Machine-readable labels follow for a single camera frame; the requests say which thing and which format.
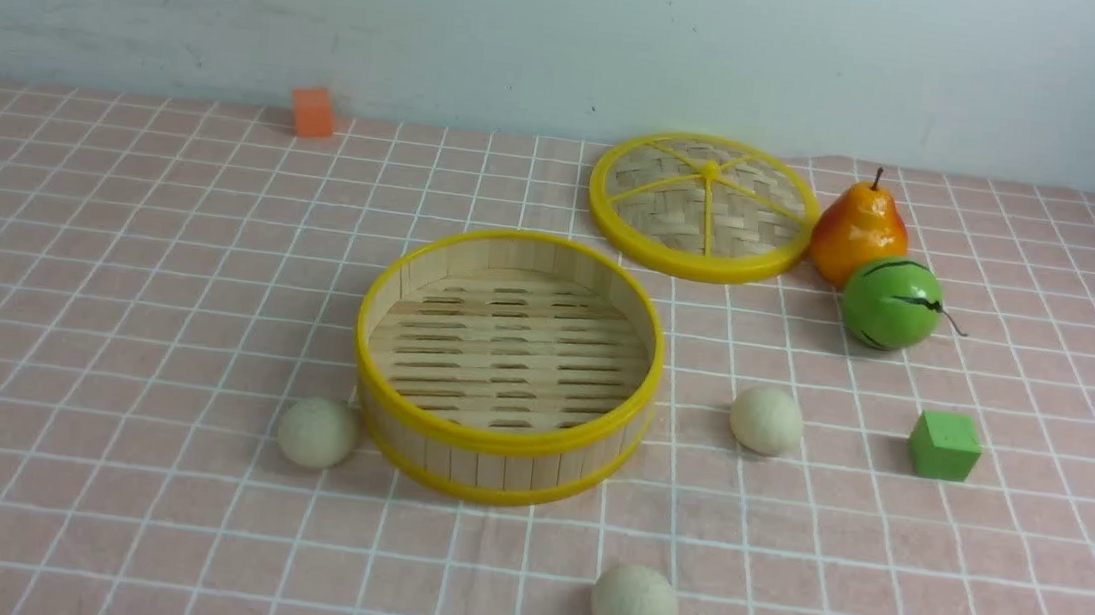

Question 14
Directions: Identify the cream bun front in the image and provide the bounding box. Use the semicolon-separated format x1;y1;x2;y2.
589;562;679;615

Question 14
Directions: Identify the cream bun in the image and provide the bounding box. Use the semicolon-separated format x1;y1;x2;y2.
729;387;805;457
589;562;679;615
275;396;360;469

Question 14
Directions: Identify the pink checked tablecloth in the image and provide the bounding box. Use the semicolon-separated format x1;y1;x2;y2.
0;82;1095;615

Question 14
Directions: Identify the bamboo steamer tray yellow rim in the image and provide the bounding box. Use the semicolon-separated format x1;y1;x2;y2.
355;231;667;507

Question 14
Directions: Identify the orange cube block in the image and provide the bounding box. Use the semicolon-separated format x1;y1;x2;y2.
291;88;336;139

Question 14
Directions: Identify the green cube block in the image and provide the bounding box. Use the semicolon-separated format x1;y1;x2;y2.
908;409;983;483

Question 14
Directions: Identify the orange yellow toy pear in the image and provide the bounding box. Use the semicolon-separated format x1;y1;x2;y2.
807;167;909;290

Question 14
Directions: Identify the woven steamer lid yellow rim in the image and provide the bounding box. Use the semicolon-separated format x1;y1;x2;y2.
588;132;820;286

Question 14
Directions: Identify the green toy watermelon ball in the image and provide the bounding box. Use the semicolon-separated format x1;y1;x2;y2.
841;255;968;353

